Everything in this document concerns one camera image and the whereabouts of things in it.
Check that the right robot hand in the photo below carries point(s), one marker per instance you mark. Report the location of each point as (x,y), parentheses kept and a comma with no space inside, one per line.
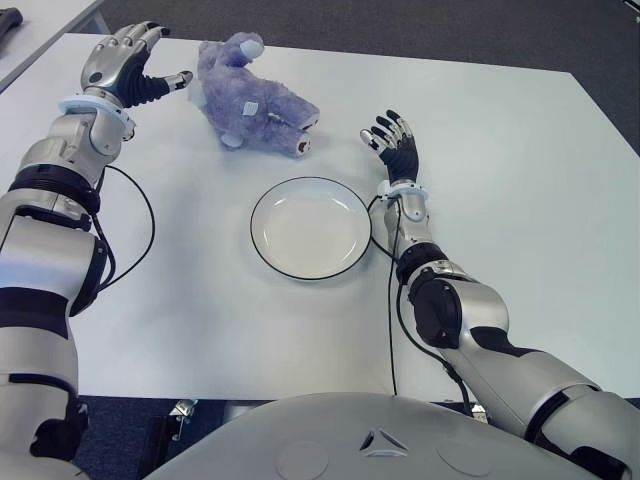
(401,160)

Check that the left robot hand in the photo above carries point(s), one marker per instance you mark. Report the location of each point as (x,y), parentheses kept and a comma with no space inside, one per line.
(112,65)

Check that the purple plush doll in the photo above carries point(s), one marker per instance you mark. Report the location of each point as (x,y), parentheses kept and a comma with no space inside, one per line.
(240,105)

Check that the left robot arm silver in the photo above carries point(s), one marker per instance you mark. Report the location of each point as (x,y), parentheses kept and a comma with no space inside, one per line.
(45,250)

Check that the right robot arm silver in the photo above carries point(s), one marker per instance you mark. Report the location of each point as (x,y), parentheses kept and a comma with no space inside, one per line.
(480,320)

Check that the white plate black rim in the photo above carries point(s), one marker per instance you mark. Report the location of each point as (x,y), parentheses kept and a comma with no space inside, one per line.
(310,227)

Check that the white side table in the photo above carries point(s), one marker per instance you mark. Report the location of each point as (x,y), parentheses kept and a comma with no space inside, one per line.
(55,22)

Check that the black handheld controller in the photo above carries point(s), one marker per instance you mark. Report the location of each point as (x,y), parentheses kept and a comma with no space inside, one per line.
(10,19)

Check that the grey robot torso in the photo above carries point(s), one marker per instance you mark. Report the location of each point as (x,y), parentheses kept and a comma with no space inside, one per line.
(370,440)

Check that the metal clamp bracket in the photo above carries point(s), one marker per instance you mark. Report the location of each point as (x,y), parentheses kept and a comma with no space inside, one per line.
(182,410)

